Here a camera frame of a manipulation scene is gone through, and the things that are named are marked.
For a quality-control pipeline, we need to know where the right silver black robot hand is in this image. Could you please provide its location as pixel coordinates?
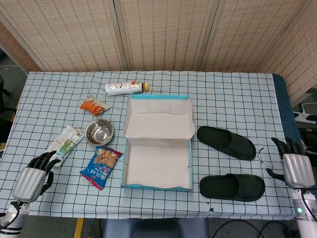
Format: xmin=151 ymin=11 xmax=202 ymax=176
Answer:
xmin=266 ymin=136 xmax=317 ymax=190

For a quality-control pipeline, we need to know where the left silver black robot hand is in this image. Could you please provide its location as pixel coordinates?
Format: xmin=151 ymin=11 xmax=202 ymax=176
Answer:
xmin=11 ymin=150 xmax=61 ymax=203

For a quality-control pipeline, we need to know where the black rubber slipper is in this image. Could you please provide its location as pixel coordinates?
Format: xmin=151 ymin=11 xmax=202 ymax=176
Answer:
xmin=199 ymin=173 xmax=266 ymax=202
xmin=197 ymin=125 xmax=257 ymax=161

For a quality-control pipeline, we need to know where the blue cardboard shoe box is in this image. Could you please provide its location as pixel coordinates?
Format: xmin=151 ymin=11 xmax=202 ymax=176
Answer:
xmin=120 ymin=94 xmax=196 ymax=192

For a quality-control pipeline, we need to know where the white green paper package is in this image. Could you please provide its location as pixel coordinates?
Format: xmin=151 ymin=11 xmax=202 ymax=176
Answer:
xmin=45 ymin=124 xmax=85 ymax=168

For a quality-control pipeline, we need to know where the white chair base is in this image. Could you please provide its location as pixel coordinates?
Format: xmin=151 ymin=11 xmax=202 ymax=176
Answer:
xmin=293 ymin=103 xmax=317 ymax=123

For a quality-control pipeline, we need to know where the dark blue table pad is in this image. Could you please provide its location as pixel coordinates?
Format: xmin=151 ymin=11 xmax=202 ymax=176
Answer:
xmin=272 ymin=73 xmax=308 ymax=154

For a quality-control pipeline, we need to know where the blue snack bag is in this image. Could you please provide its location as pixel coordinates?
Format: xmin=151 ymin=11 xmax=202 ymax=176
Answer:
xmin=79 ymin=145 xmax=124 ymax=191

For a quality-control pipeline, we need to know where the black office chair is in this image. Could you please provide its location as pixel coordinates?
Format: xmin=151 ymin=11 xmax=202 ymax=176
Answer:
xmin=0 ymin=74 xmax=12 ymax=115

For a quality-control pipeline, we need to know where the stainless steel bowl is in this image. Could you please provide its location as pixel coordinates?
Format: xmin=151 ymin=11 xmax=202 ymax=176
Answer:
xmin=85 ymin=119 xmax=114 ymax=146

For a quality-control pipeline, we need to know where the orange snack bag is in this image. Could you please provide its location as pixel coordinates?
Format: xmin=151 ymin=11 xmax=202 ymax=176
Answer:
xmin=80 ymin=95 xmax=111 ymax=117

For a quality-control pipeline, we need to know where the blue checkered tablecloth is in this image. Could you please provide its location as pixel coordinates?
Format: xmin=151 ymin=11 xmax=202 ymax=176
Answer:
xmin=0 ymin=71 xmax=298 ymax=221

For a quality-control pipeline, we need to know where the white bottle with yellow cap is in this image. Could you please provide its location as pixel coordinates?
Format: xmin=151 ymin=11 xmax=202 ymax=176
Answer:
xmin=105 ymin=81 xmax=150 ymax=96

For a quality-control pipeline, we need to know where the blue chair seat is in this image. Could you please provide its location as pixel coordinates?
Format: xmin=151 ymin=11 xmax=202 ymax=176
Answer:
xmin=103 ymin=218 xmax=209 ymax=238

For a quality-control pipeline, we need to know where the bamboo folding screen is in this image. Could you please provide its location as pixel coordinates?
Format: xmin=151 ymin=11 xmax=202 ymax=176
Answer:
xmin=0 ymin=0 xmax=317 ymax=105

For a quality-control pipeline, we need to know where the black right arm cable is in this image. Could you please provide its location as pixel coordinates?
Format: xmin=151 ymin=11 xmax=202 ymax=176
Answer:
xmin=300 ymin=188 xmax=314 ymax=215

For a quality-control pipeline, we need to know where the black floor cable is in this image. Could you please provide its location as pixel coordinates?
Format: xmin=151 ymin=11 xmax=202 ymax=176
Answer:
xmin=215 ymin=219 xmax=295 ymax=238

